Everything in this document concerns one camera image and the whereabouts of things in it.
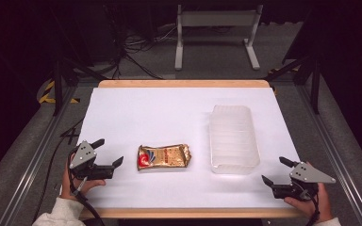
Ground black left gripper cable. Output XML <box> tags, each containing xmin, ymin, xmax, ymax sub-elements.
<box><xmin>68</xmin><ymin>169</ymin><xmax>107</xmax><ymax>226</ymax></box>

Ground white table cover sheet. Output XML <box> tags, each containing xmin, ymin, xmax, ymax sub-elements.
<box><xmin>75</xmin><ymin>87</ymin><xmax>302</xmax><ymax>210</ymax></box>

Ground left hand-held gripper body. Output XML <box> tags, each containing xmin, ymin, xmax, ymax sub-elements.
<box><xmin>68</xmin><ymin>140</ymin><xmax>116</xmax><ymax>182</ymax></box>

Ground yellow black floor tape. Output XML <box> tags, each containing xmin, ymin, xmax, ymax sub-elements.
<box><xmin>37</xmin><ymin>79</ymin><xmax>81</xmax><ymax>105</ymax></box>

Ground black metal stand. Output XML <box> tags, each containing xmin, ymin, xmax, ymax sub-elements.
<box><xmin>263</xmin><ymin>51</ymin><xmax>324</xmax><ymax>116</ymax></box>
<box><xmin>50</xmin><ymin>57</ymin><xmax>108</xmax><ymax>118</ymax></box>

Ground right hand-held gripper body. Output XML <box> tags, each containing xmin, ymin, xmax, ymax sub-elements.
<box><xmin>271</xmin><ymin>161</ymin><xmax>337</xmax><ymax>202</ymax></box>

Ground bundle of floor cables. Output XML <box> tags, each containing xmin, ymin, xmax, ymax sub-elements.
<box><xmin>105</xmin><ymin>18</ymin><xmax>178</xmax><ymax>80</ymax></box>

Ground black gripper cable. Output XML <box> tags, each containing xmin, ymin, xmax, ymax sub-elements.
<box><xmin>68</xmin><ymin>169</ymin><xmax>107</xmax><ymax>226</ymax></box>
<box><xmin>304</xmin><ymin>187</ymin><xmax>322</xmax><ymax>226</ymax></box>

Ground aluminium floor rail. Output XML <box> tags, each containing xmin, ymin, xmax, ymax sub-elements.
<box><xmin>0</xmin><ymin>86</ymin><xmax>78</xmax><ymax>226</ymax></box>
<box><xmin>296</xmin><ymin>84</ymin><xmax>362</xmax><ymax>226</ymax></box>

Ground thin black floor cable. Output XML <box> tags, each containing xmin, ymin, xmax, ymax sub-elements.
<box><xmin>31</xmin><ymin>116</ymin><xmax>87</xmax><ymax>225</ymax></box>

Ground clear plastic container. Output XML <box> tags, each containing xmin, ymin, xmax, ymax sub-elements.
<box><xmin>208</xmin><ymin>104</ymin><xmax>261</xmax><ymax>175</ymax></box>

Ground person's left hand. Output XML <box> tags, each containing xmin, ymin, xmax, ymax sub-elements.
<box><xmin>58</xmin><ymin>154</ymin><xmax>107</xmax><ymax>202</ymax></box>

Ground white metal stand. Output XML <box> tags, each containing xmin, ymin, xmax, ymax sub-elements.
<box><xmin>173</xmin><ymin>3</ymin><xmax>264</xmax><ymax>72</ymax></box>

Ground wooden table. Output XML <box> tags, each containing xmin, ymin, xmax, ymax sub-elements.
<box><xmin>78</xmin><ymin>79</ymin><xmax>306</xmax><ymax>219</ymax></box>

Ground person's right hand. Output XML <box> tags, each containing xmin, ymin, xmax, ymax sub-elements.
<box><xmin>284</xmin><ymin>183</ymin><xmax>333</xmax><ymax>223</ymax></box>

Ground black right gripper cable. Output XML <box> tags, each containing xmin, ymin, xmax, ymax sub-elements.
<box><xmin>304</xmin><ymin>187</ymin><xmax>322</xmax><ymax>226</ymax></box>

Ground gold snack packet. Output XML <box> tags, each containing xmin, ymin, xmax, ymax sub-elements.
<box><xmin>137</xmin><ymin>143</ymin><xmax>192</xmax><ymax>171</ymax></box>

